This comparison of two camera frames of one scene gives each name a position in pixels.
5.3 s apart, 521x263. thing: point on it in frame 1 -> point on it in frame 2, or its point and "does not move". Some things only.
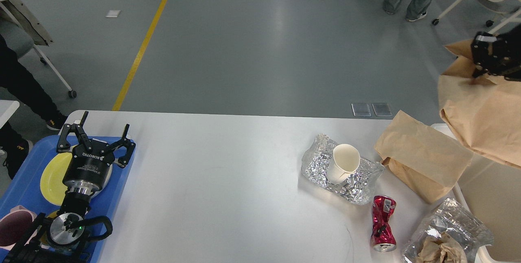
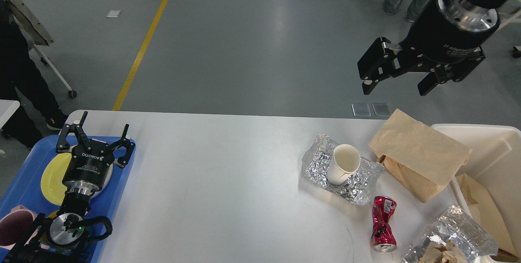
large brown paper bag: (484, 110) -> (482, 210)
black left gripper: (87, 168) does not move
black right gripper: (504, 51) -> (451, 32)
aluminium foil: (355, 189) does not move
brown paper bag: (426, 161) does not move
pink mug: (14, 226) does not move
